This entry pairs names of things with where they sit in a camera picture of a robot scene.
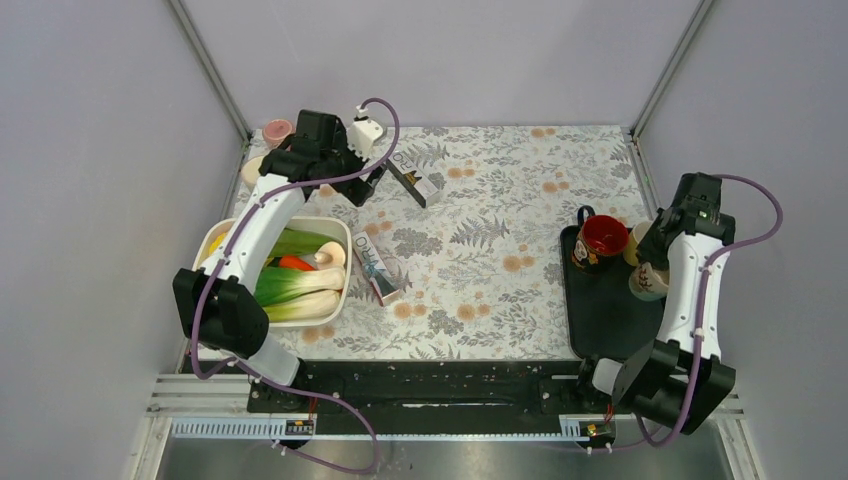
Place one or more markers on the white bok choy toy lower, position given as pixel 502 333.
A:
pixel 314 305

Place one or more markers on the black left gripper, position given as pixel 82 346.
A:
pixel 358 189

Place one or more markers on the green leafy vegetable toy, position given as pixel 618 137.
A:
pixel 293 242

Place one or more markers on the yellow napa cabbage toy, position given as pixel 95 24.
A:
pixel 216 242

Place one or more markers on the plain yellow mug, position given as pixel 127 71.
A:
pixel 636 234

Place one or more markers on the green white bok choy toy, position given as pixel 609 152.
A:
pixel 279 285

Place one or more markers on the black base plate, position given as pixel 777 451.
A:
pixel 443 398

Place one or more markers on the black orange floral mug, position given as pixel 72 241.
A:
pixel 600 240

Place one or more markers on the white silver toothpaste box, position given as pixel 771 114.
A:
pixel 375 269

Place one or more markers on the red pepper toy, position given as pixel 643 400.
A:
pixel 294 262

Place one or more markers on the beige mushroom toy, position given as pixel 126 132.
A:
pixel 330 255

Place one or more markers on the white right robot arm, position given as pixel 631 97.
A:
pixel 677 379

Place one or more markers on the floral tablecloth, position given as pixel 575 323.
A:
pixel 479 271

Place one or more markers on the black silver toothpaste box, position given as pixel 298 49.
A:
pixel 414 179

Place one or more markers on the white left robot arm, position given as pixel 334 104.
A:
pixel 215 303

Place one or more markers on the white plastic tub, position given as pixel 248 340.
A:
pixel 333 228

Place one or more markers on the black tray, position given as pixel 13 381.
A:
pixel 604 318

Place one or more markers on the pink patterned mug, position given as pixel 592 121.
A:
pixel 276 131

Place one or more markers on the cream cat pattern mug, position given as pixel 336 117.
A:
pixel 647 283

